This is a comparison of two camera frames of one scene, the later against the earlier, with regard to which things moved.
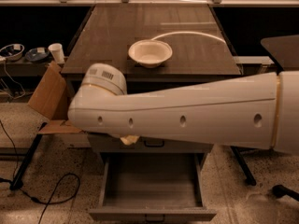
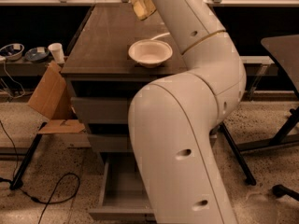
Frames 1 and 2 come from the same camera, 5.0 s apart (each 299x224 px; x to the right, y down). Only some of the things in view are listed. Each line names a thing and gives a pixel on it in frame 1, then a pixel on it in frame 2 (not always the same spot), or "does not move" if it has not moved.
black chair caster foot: (279, 190) does not move
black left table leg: (17, 181) does not move
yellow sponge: (130, 139) → (143, 6)
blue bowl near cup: (37, 54) does not move
